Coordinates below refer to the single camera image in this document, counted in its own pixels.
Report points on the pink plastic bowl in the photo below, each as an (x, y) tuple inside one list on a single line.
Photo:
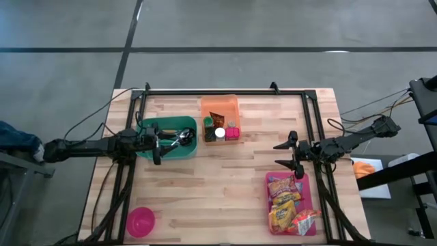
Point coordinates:
[(140, 222)]

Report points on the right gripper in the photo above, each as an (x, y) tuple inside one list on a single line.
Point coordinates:
[(307, 153)]

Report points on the black metal spoon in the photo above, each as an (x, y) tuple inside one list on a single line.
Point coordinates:
[(190, 134)]

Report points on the orange translucent plastic bin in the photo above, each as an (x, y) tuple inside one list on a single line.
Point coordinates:
[(220, 104)]

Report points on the pink plastic tray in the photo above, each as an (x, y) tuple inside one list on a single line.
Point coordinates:
[(309, 198)]

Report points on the white-label bagel spice jar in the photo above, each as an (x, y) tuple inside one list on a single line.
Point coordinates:
[(220, 132)]

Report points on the brown snack packet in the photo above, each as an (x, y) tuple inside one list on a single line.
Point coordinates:
[(217, 119)]

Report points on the smoked paprika tin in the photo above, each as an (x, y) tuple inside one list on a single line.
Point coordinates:
[(232, 133)]

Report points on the black metal stand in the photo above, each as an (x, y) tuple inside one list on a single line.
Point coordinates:
[(426, 102)]

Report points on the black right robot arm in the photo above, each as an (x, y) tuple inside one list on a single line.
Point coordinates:
[(358, 140)]

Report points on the black table clamp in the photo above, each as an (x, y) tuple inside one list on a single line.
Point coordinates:
[(147, 86), (274, 86)]

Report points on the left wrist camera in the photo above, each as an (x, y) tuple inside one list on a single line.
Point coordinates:
[(151, 130)]

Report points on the yellow ramen packet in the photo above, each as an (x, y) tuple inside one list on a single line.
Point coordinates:
[(282, 218)]

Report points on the white plastic box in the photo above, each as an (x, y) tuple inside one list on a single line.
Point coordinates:
[(403, 159)]

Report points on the white paper sheet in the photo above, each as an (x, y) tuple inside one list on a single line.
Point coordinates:
[(375, 191)]

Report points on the person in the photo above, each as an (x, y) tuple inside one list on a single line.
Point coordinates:
[(17, 138)]

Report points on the grey metal table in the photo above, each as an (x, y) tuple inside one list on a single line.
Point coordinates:
[(20, 171)]

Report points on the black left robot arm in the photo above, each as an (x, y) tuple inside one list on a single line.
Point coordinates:
[(85, 145)]

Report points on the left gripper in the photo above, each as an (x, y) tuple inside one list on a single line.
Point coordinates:
[(156, 150)]

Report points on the orange cloth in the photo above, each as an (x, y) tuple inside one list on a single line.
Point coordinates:
[(363, 169)]

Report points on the red beef ramen packet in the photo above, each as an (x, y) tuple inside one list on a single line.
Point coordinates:
[(281, 188)]

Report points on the small black device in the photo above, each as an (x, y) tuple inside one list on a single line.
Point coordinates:
[(416, 233)]

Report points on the green plastic bin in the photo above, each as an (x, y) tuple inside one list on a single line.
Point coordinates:
[(181, 152)]

